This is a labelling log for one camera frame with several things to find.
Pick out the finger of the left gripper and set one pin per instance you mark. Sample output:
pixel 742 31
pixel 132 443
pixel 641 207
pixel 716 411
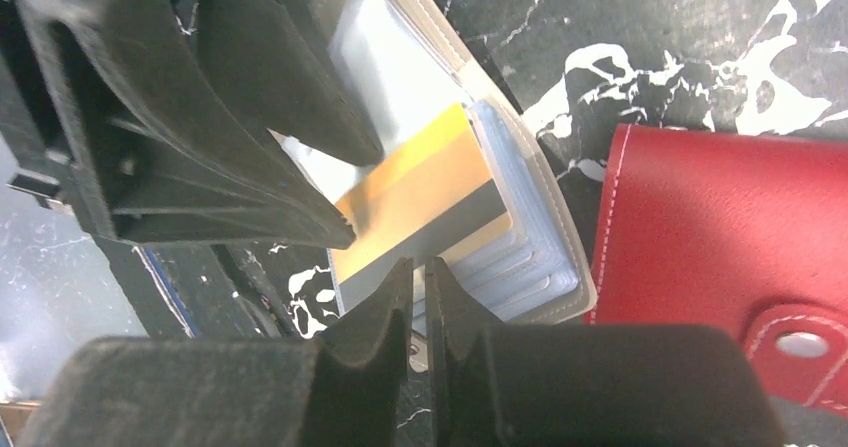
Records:
pixel 115 117
pixel 268 61

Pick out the red card holder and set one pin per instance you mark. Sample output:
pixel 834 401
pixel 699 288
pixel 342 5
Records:
pixel 747 234

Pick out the gold credit card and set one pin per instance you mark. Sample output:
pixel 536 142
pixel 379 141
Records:
pixel 435 195

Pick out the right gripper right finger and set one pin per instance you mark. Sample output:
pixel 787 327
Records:
pixel 500 384

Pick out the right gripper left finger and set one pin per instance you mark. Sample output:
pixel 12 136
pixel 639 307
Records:
pixel 340 388

